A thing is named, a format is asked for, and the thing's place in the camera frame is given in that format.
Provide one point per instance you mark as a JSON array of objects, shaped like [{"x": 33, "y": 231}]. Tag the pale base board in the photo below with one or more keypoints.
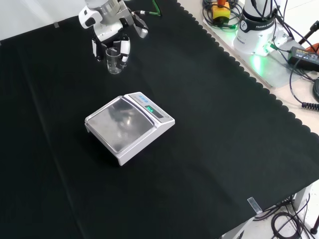
[{"x": 261, "y": 72}]

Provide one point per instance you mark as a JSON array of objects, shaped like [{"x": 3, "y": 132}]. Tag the grey tape piece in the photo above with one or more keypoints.
[{"x": 56, "y": 25}]

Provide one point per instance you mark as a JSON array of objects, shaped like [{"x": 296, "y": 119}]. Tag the black round pedal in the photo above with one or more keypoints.
[{"x": 317, "y": 89}]

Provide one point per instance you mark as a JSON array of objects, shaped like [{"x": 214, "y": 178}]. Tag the yellow stop button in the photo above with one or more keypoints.
[{"x": 220, "y": 13}]

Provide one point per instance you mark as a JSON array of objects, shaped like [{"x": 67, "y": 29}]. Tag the grey table leg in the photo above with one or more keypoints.
[{"x": 301, "y": 199}]

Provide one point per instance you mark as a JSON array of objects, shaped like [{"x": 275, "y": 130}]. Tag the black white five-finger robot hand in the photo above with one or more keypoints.
[{"x": 109, "y": 31}]

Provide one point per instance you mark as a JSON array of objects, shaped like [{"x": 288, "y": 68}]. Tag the white electronic balance steel pan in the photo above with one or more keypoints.
[{"x": 119, "y": 127}]

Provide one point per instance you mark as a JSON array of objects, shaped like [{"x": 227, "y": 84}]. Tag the clear tape strip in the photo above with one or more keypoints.
[{"x": 254, "y": 205}]

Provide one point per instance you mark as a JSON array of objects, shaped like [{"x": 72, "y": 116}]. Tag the black bench cloth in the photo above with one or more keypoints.
[{"x": 199, "y": 139}]

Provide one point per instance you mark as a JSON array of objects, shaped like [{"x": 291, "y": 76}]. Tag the black power adapter brick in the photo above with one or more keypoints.
[{"x": 304, "y": 56}]

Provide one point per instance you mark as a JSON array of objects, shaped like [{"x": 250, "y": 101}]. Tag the black tripod with orange part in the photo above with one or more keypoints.
[{"x": 312, "y": 47}]

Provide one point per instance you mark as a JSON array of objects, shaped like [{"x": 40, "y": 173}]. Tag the small clear glass beaker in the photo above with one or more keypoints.
[{"x": 113, "y": 67}]

